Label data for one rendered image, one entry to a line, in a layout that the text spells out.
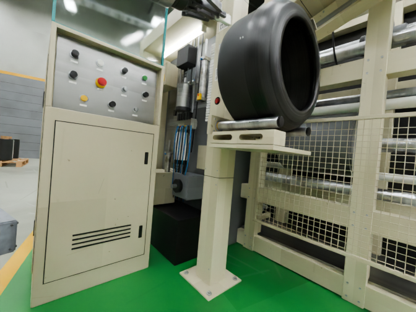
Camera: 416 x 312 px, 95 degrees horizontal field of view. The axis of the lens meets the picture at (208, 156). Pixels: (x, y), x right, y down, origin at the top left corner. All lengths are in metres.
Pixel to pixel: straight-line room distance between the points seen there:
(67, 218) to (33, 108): 9.00
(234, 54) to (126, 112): 0.69
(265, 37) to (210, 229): 0.95
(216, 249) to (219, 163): 0.49
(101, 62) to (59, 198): 0.70
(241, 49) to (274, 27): 0.13
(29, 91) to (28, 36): 2.06
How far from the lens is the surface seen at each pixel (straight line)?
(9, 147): 6.95
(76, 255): 1.24
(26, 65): 10.43
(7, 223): 0.34
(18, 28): 10.92
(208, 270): 1.26
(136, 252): 1.35
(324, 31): 1.49
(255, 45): 0.82
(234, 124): 0.91
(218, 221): 1.14
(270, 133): 0.77
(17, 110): 10.13
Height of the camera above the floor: 0.75
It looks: 1 degrees down
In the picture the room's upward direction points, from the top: 5 degrees clockwise
